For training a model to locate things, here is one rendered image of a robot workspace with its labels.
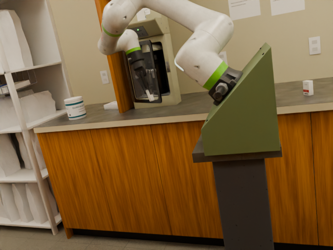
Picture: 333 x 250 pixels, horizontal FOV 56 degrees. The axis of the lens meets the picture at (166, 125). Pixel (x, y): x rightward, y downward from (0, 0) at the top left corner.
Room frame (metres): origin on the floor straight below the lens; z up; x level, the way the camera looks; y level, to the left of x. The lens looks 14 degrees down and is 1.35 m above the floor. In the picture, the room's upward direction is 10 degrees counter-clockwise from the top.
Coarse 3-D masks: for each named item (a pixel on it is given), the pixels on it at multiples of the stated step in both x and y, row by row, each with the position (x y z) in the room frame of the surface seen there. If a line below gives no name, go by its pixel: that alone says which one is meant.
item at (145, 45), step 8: (144, 48) 2.02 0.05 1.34; (152, 48) 1.97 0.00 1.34; (144, 56) 2.03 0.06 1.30; (152, 56) 1.97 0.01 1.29; (128, 64) 2.18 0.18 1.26; (152, 64) 1.98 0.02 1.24; (152, 72) 1.99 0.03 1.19; (152, 80) 2.01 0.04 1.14; (136, 88) 2.15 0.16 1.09; (152, 88) 2.02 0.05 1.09; (136, 96) 2.16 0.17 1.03; (144, 96) 2.09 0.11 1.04; (160, 96) 1.97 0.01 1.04
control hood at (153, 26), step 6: (150, 18) 2.00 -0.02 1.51; (156, 18) 2.01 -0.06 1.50; (132, 24) 2.05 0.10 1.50; (138, 24) 2.04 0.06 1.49; (144, 24) 2.03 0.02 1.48; (150, 24) 2.03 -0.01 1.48; (156, 24) 2.02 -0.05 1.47; (162, 24) 2.08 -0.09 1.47; (150, 30) 2.06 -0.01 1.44; (156, 30) 2.06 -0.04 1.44; (162, 30) 2.07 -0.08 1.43; (150, 36) 2.11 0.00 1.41
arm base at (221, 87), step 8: (224, 72) 1.18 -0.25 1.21; (232, 72) 1.18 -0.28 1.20; (240, 72) 1.19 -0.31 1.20; (224, 80) 1.12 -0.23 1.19; (232, 80) 1.11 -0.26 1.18; (216, 88) 1.11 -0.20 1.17; (224, 88) 1.10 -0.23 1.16; (216, 96) 1.05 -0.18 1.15; (224, 96) 1.13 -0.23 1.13; (216, 104) 1.15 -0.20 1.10
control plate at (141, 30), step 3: (135, 27) 2.06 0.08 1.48; (138, 27) 2.06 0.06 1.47; (141, 27) 2.06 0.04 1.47; (135, 30) 2.08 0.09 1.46; (138, 30) 2.08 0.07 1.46; (141, 30) 2.07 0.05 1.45; (144, 30) 2.07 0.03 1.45; (138, 33) 2.10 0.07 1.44; (141, 33) 2.09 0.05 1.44; (144, 33) 2.09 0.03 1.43; (147, 33) 2.09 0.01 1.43; (138, 36) 2.12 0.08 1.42; (141, 36) 2.12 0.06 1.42; (144, 36) 2.11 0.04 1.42
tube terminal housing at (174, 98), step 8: (136, 16) 2.16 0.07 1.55; (152, 16) 2.12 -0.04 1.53; (160, 16) 2.09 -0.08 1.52; (168, 32) 2.17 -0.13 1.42; (144, 40) 2.15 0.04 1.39; (152, 40) 2.13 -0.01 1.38; (160, 40) 2.11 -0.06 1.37; (168, 40) 2.15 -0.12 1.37; (168, 48) 2.12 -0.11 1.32; (168, 56) 2.10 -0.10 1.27; (168, 72) 2.10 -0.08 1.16; (176, 72) 2.19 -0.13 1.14; (168, 80) 2.10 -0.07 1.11; (176, 80) 2.17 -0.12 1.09; (176, 88) 2.14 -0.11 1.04; (168, 96) 2.11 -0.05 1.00; (176, 96) 2.12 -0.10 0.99; (136, 104) 2.21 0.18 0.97; (144, 104) 2.19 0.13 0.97; (152, 104) 2.16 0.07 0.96; (160, 104) 2.14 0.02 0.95; (168, 104) 2.11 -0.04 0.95; (176, 104) 2.09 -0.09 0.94
